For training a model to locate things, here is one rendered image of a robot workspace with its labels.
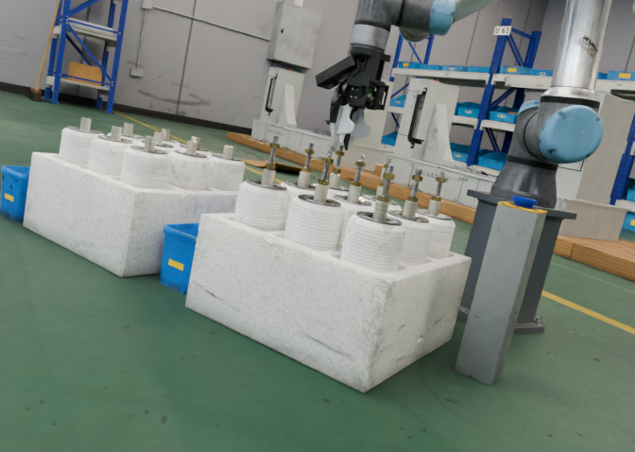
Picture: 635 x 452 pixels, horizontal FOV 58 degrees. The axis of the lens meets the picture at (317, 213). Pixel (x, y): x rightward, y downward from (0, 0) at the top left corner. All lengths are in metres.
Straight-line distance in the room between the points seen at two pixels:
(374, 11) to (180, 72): 6.48
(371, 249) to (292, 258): 0.13
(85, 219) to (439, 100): 3.05
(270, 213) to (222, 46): 6.84
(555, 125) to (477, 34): 9.27
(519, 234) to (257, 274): 0.45
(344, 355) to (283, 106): 4.85
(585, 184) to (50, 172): 2.49
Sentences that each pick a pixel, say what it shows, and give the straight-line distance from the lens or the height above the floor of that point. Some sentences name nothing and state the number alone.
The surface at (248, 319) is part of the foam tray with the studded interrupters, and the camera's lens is 1.01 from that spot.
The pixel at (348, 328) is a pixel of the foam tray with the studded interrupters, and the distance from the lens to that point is 0.89.
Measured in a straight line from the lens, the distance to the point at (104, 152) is 1.32.
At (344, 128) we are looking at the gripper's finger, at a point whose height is 0.38.
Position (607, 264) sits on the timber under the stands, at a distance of 2.85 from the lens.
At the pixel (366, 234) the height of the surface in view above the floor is 0.23.
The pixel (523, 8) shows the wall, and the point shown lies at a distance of 11.33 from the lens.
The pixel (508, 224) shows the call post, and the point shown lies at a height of 0.28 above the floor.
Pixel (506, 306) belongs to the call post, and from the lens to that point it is 1.04.
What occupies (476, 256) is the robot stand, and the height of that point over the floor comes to 0.15.
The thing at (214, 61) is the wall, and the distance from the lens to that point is 7.77.
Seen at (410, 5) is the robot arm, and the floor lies 0.65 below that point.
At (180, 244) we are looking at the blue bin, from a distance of 1.16.
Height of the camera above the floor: 0.39
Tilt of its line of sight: 9 degrees down
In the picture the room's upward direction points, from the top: 12 degrees clockwise
